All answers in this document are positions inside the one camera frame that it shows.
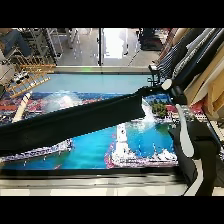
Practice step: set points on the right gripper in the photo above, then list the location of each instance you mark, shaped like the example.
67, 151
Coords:
153, 90

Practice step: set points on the black pants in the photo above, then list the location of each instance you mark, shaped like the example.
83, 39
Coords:
70, 125

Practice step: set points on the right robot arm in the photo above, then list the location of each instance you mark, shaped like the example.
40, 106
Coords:
186, 133

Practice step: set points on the brown clothes hanger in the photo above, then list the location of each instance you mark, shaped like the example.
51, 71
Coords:
28, 85
36, 68

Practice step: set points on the striped shirt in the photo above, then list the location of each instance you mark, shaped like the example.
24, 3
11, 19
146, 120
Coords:
173, 55

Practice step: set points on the beige garment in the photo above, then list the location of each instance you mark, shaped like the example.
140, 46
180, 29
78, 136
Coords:
208, 78

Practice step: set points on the dark blue garment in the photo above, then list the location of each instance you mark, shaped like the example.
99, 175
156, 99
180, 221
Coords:
203, 53

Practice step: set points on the blue jeans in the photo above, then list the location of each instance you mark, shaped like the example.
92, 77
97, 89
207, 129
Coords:
15, 41

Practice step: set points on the silver frame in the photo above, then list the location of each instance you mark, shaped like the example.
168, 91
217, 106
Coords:
93, 186

